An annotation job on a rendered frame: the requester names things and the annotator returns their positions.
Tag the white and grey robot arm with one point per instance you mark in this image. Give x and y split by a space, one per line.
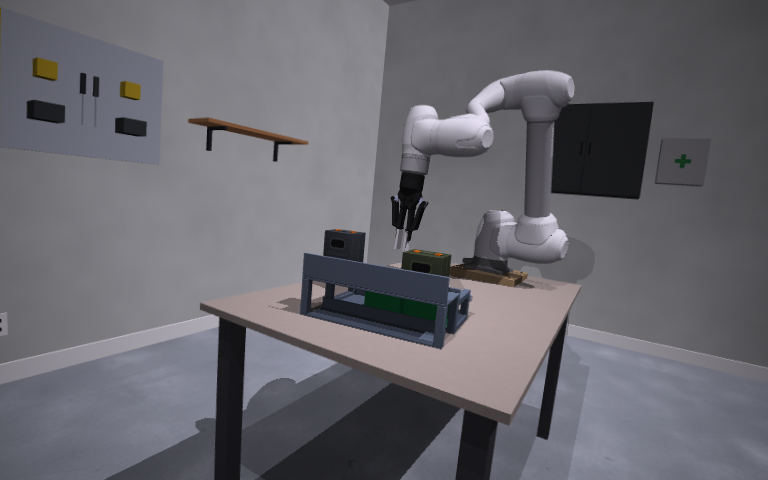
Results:
540 95

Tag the green open-front bin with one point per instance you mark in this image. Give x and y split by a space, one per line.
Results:
419 309
384 302

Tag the dark grey metal shelf rack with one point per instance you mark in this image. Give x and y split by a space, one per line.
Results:
348 308

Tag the olive green case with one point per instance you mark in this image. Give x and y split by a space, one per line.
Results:
426 262

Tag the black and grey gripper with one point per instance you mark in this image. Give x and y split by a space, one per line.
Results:
410 194

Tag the black tool case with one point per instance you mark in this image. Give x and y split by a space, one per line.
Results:
340 244

